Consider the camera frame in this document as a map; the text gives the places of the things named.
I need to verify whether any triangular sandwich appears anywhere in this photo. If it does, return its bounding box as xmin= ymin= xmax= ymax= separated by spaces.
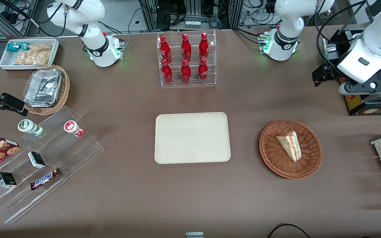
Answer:
xmin=275 ymin=131 xmax=302 ymax=162

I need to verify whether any aluminium foil tray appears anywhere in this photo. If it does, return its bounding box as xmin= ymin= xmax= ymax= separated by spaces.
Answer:
xmin=24 ymin=69 xmax=62 ymax=107

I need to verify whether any oval brown wicker basket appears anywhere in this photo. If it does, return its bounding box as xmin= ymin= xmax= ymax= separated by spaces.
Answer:
xmin=23 ymin=65 xmax=70 ymax=116

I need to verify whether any round brown wicker basket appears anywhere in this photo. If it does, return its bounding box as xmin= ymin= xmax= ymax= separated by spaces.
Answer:
xmin=259 ymin=119 xmax=323 ymax=179

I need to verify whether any beige rectangular tray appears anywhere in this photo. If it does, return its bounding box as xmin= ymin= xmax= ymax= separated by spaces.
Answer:
xmin=154 ymin=112 xmax=231 ymax=164

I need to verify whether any green-lidded white cup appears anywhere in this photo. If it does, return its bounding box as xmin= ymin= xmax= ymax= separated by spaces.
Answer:
xmin=18 ymin=119 xmax=44 ymax=137

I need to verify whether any white rectangular snack bin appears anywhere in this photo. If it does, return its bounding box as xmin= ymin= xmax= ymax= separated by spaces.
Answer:
xmin=0 ymin=39 xmax=60 ymax=71

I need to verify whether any clear bag of crackers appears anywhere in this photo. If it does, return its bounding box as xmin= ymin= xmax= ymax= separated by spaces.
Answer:
xmin=14 ymin=45 xmax=53 ymax=66

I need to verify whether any teal snack packet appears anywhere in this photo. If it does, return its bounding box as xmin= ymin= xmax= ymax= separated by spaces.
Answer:
xmin=6 ymin=42 xmax=29 ymax=53

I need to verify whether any small black box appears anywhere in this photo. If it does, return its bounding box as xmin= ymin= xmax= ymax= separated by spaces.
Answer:
xmin=0 ymin=172 xmax=18 ymax=189
xmin=28 ymin=151 xmax=46 ymax=169

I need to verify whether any red-lidded white cup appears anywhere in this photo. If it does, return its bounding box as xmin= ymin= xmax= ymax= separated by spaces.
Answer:
xmin=64 ymin=120 xmax=85 ymax=137

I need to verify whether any clear acrylic stepped display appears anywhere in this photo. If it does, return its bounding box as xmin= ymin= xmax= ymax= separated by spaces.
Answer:
xmin=0 ymin=106 xmax=105 ymax=224

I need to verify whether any Snickers chocolate bar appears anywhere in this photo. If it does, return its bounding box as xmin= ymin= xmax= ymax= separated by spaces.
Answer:
xmin=30 ymin=168 xmax=62 ymax=191

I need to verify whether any red cola bottle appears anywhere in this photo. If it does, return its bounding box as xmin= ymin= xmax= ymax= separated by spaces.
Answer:
xmin=198 ymin=58 xmax=209 ymax=82
xmin=181 ymin=33 xmax=192 ymax=62
xmin=159 ymin=35 xmax=172 ymax=63
xmin=181 ymin=59 xmax=191 ymax=83
xmin=199 ymin=32 xmax=209 ymax=61
xmin=161 ymin=59 xmax=173 ymax=84

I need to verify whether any clear acrylic bottle rack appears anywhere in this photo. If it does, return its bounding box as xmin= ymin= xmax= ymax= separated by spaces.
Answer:
xmin=157 ymin=29 xmax=216 ymax=87

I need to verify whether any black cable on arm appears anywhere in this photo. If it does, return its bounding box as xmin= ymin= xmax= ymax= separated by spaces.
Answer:
xmin=316 ymin=0 xmax=368 ymax=68

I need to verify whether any aluminium frame rack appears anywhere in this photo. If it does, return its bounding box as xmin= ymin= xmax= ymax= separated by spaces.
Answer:
xmin=139 ymin=0 xmax=245 ymax=31

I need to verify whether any black cable on table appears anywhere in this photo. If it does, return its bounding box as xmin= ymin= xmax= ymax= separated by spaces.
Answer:
xmin=266 ymin=224 xmax=311 ymax=238

